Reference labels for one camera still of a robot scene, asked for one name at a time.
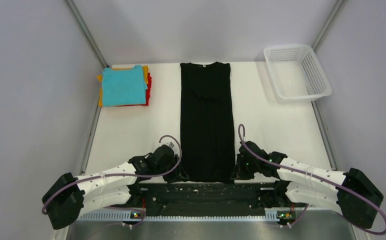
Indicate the folded yellow t-shirt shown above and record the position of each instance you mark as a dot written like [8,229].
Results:
[100,96]

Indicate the white plastic basket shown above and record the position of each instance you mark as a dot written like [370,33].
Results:
[296,74]

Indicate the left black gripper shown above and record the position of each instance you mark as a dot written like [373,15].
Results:
[178,175]

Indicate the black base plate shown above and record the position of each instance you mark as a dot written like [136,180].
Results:
[206,199]

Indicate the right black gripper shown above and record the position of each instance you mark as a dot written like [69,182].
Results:
[239,173]

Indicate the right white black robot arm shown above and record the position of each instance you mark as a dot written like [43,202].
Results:
[290,171]

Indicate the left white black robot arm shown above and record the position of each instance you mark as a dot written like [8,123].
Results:
[95,184]

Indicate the black t-shirt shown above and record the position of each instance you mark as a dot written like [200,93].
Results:
[206,122]

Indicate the white slotted cable duct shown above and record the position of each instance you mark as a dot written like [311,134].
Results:
[133,216]

